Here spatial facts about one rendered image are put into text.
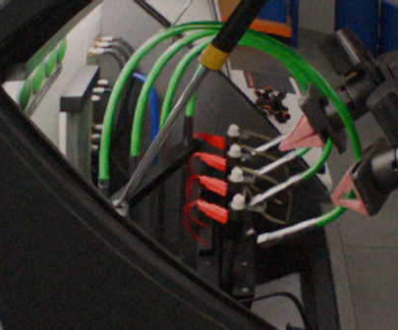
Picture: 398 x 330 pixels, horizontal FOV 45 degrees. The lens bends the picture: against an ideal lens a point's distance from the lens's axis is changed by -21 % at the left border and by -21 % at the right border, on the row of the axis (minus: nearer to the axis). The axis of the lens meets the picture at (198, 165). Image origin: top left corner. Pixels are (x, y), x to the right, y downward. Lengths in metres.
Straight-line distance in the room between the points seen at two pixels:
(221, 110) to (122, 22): 0.29
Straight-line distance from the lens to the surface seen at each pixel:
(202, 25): 0.70
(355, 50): 0.77
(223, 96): 1.14
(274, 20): 6.22
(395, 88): 0.57
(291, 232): 0.77
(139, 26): 1.09
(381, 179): 0.65
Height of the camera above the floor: 1.60
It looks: 29 degrees down
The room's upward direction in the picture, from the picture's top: 5 degrees clockwise
